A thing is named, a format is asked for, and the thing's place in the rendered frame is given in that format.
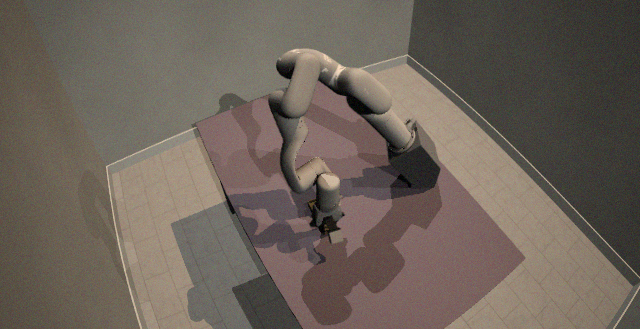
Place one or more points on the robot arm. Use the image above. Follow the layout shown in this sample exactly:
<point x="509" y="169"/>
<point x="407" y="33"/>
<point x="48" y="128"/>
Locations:
<point x="288" y="105"/>

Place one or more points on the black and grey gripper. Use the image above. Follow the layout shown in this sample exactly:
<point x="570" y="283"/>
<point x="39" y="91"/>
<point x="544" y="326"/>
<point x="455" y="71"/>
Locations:
<point x="318" y="217"/>

